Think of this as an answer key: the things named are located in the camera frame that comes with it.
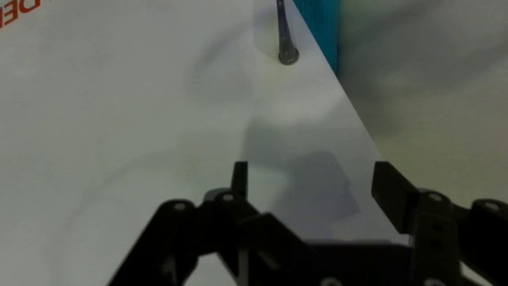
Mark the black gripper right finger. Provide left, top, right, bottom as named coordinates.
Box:
left=371, top=162, right=508, bottom=286

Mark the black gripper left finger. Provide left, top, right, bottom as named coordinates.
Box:
left=108, top=160, right=308, bottom=286

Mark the white fire valve door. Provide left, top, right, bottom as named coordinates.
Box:
left=0, top=0, right=395, bottom=286

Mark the teal cushion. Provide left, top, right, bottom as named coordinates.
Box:
left=294, top=0, right=340, bottom=71

